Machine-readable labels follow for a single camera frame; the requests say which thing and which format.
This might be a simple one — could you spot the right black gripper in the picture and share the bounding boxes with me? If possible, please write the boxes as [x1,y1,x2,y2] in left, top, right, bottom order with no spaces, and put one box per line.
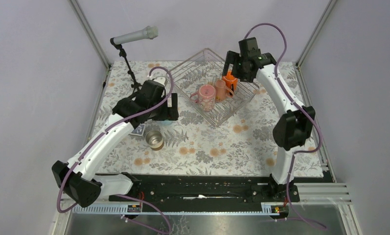
[221,51,253,84]

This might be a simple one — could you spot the orange mug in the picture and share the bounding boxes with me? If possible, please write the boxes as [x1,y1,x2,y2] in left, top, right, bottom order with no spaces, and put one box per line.
[222,70,238,92]

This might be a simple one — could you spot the pink textured mug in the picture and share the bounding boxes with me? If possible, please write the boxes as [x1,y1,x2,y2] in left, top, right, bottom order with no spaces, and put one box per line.
[214,80,234,102]

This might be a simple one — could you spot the cream brown-banded cup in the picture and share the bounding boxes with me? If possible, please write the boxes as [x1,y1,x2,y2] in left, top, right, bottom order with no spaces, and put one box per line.
[145,130,164,151]

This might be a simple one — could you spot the light blue mug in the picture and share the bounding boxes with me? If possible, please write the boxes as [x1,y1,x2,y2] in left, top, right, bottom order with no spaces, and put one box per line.
[159,120,173,126]

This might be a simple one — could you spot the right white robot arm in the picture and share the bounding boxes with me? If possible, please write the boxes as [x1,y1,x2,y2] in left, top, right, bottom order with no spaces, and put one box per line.
[222,37,316,202]

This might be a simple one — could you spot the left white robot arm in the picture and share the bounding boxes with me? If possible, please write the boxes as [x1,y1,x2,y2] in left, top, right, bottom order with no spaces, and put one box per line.
[51,77,179,208]

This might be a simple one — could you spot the black microphone tripod stand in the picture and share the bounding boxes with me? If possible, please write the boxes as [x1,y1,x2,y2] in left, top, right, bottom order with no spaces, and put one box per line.
[115,45,141,92]

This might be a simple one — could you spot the blue playing card box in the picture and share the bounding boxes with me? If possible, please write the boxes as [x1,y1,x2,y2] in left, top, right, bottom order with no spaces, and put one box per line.
[130,124,145,137]

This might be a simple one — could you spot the pink floral mug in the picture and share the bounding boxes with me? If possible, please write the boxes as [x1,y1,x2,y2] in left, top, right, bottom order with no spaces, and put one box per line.
[190,84,216,112]

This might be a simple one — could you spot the grey microphone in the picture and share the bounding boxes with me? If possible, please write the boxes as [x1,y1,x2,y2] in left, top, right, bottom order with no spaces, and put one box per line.
[110,26,159,45]

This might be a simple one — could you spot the floral table mat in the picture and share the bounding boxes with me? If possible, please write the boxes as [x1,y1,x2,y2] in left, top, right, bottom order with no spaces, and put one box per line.
[92,61,323,178]

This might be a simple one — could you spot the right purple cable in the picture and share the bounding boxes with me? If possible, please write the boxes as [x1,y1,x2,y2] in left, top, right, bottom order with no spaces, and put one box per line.
[243,23,328,232]

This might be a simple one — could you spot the wire dish rack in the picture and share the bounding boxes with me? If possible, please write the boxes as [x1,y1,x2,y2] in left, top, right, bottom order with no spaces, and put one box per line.
[171,48,259,127]

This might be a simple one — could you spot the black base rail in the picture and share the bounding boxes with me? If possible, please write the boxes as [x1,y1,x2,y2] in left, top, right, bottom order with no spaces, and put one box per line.
[108,174,300,213]

